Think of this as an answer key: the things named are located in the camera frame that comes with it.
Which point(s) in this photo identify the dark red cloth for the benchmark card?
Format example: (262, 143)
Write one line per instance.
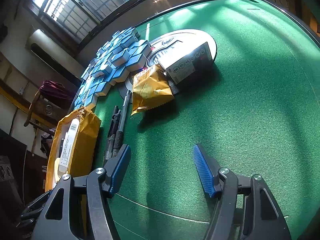
(51, 88)

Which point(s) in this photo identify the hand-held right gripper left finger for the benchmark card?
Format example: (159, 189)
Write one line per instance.
(121, 170)

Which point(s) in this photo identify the black gel pen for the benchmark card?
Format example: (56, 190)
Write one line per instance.
(112, 130)

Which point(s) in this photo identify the pile of blue mahjong tiles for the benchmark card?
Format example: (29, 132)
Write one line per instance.
(117, 60)

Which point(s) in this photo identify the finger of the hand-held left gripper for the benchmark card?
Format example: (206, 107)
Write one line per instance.
(35, 208)

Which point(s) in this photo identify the small white blue medicine box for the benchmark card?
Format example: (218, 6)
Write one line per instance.
(190, 62)

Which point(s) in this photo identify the wooden chair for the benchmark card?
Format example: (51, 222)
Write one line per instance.
(37, 110)

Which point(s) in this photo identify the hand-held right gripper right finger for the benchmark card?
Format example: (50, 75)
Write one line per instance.
(206, 172)

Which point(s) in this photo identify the white cardboard box yellow tape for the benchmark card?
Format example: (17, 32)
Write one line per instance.
(85, 135)

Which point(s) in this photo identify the white paint marker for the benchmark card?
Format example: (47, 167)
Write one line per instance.
(68, 147)

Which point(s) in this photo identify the barred window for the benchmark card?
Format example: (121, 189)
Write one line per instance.
(82, 2)

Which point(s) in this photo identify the round silver table centre panel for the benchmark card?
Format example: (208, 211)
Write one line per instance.
(180, 36)

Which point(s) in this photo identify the patterned blanket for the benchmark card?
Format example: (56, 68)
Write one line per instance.
(46, 142)

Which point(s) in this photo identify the long black marker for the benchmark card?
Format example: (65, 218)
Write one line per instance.
(123, 120)

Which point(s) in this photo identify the thin dark grey pen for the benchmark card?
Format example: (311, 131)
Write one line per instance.
(61, 150)

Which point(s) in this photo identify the white standing air conditioner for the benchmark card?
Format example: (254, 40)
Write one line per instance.
(50, 52)

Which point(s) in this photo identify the gold snack packet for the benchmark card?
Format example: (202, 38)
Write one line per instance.
(150, 90)

